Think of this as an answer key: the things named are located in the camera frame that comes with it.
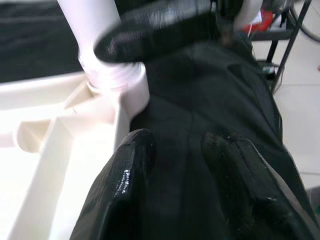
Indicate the white plastic table leg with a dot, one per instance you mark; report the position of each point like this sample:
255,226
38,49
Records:
87,25

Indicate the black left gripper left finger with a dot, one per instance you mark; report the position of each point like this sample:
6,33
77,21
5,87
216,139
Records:
115,190

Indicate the black table cloth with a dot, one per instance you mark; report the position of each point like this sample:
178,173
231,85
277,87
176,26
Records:
200,100

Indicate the white plastic children table top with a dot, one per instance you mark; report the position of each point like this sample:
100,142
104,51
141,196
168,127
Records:
37,162

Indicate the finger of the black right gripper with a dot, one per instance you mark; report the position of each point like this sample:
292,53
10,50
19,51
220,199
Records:
165,3
150,40

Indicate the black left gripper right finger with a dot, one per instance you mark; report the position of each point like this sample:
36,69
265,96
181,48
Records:
250,190

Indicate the black metal rack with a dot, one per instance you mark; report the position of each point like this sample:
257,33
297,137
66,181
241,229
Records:
287,37

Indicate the red white plastic item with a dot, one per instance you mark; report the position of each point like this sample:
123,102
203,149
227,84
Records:
265,18

